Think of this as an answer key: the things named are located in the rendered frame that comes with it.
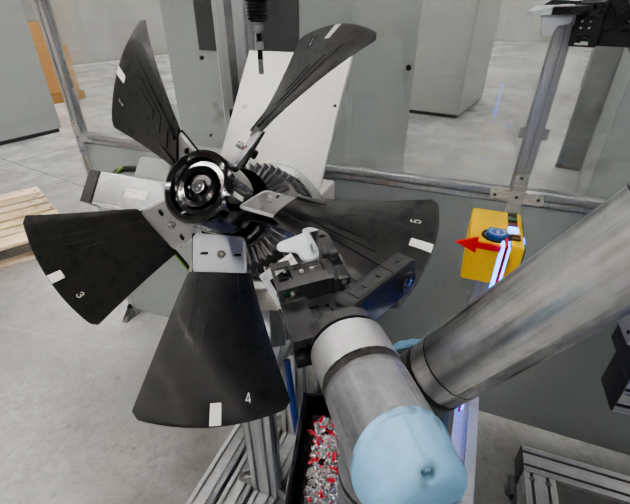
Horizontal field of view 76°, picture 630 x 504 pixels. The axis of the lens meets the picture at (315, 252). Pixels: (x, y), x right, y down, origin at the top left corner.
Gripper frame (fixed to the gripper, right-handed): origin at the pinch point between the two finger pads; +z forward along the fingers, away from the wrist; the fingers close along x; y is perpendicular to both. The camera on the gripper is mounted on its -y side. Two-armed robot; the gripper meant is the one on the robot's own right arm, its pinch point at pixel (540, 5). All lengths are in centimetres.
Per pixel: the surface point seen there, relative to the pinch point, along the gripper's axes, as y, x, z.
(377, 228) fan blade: 18, -70, -9
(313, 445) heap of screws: 49, -90, -12
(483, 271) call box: 39, -45, -16
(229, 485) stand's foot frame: 126, -96, 33
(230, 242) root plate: 22, -83, 11
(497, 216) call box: 34.3, -32.5, -12.0
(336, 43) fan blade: -3, -58, 8
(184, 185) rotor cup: 12, -85, 16
